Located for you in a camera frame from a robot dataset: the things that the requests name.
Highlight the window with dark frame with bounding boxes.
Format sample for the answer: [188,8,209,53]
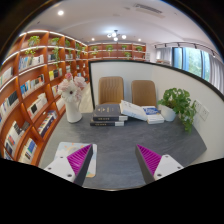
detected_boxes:
[171,46,212,83]

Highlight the tan upholstered chair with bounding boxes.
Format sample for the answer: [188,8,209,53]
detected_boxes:
[130,79,158,108]
[97,76,125,105]

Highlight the thick white book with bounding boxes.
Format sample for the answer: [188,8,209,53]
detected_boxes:
[119,99,149,122]

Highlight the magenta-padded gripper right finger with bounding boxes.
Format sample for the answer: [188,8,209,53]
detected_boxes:
[134,144,184,185]

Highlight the white book with blue cover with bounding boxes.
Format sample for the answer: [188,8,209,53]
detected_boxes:
[142,105,165,125]

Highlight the orange shelf unit with plants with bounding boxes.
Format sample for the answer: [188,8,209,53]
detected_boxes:
[87,42,148,62]

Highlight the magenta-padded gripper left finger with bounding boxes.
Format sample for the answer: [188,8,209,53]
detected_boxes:
[43,143,94,187]

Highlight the ceiling air vent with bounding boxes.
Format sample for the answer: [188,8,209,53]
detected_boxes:
[133,3,165,18]

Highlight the pink and white flowers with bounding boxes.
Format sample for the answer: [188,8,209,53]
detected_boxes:
[57,72,88,104]

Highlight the white wall socket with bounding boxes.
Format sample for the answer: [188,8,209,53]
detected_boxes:
[198,104,211,122]
[193,99,202,113]

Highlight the white ceramic vase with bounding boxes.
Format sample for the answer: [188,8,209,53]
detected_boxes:
[64,99,83,124]

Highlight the pastel sun-print mouse pad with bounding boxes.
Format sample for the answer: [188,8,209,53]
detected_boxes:
[53,141,98,178]

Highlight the long orange wooden bookshelf unit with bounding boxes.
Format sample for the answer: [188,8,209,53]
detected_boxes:
[0,30,90,167]

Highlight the multi-bulb ceiling lamp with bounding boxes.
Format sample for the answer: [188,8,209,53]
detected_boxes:
[106,29,128,42]

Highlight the green plant in white pot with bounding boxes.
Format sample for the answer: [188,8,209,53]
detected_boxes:
[157,87,198,134]

